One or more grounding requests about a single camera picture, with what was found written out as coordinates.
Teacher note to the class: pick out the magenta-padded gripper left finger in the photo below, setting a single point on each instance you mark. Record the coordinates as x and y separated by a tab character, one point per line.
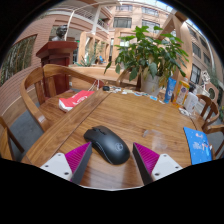
56	163

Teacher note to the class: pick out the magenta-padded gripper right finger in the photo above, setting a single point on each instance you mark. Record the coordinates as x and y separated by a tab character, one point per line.
165	164

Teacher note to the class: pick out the black computer mouse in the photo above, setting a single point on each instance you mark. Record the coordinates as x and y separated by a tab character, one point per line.
108	145

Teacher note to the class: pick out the blue cartoon-print mouse pad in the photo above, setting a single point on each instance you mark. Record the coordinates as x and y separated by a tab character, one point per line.
198	146

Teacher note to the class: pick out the wooden armchair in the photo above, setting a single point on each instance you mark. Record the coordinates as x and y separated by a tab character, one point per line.
4	140
124	77
209	111
216	128
50	110

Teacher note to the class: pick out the clear plastic packet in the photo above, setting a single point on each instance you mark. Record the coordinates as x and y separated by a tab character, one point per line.
185	112

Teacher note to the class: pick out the red and white packet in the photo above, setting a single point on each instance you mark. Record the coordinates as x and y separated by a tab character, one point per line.
73	99

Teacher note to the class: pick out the white pump bottle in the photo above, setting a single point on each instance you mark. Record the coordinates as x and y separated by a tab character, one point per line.
191	101

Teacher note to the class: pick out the yellow dish soap bottle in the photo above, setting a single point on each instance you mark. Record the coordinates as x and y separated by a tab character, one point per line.
181	93

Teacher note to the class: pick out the blue squeeze tube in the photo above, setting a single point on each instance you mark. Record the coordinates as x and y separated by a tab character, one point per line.
170	89

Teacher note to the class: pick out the small black object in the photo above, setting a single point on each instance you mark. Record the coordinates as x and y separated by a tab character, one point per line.
106	88

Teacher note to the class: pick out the white geometric sculpture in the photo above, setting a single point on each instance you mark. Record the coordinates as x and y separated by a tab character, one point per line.
205	78

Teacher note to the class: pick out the green plant in white pot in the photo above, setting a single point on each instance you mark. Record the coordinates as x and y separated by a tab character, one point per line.
150	56

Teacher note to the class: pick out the dark bust statue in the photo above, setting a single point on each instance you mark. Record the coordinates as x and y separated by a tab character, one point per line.
60	32

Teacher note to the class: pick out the dark red wooden pedestal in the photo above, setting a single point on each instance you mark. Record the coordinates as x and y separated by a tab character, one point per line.
58	56

